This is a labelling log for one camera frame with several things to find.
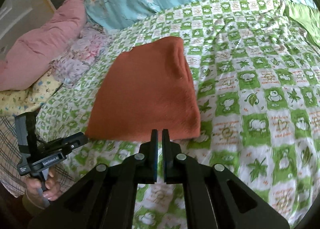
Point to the green white checkered bedsheet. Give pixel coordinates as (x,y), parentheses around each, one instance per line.
(255,68)

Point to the plaid cloth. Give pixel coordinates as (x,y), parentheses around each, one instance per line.
(11,157)

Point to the yellow patterned cloth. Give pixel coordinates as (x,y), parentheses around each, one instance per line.
(18,102)

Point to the rust orange knit garment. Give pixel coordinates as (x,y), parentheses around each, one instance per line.
(147,88)

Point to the pastel floral patterned blanket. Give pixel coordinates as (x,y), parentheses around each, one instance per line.
(81,54)

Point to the pink quilted blanket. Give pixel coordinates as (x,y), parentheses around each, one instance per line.
(29,57)

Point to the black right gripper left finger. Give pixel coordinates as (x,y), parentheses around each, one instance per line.
(105,197)

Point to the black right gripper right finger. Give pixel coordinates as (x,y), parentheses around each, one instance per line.
(214,197)

